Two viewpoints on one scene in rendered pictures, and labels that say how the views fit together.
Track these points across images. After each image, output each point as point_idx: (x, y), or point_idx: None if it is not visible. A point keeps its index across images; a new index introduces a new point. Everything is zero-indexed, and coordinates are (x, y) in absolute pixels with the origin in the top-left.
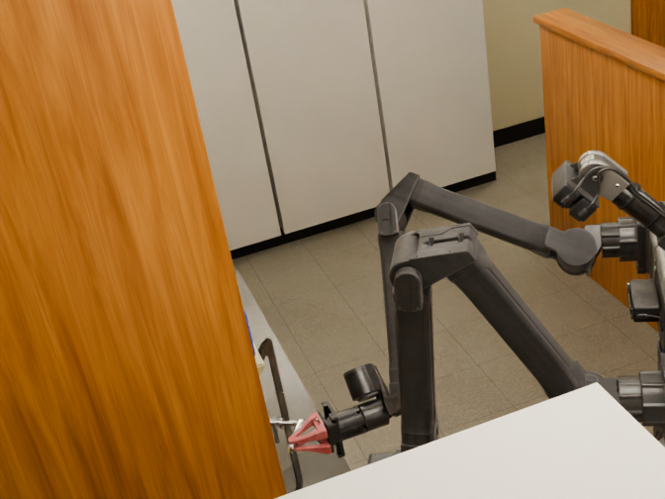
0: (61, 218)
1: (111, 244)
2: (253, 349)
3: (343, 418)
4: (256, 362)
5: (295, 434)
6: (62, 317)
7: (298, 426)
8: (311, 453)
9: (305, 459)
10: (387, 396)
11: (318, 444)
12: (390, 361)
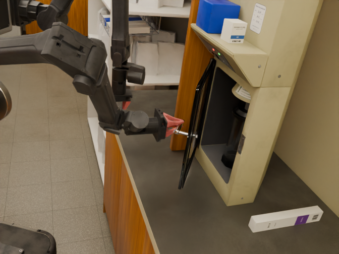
0: None
1: None
2: (196, 20)
3: (151, 117)
4: (194, 23)
5: (179, 121)
6: None
7: (178, 127)
8: (174, 235)
9: (178, 231)
10: (123, 109)
11: (168, 243)
12: (117, 106)
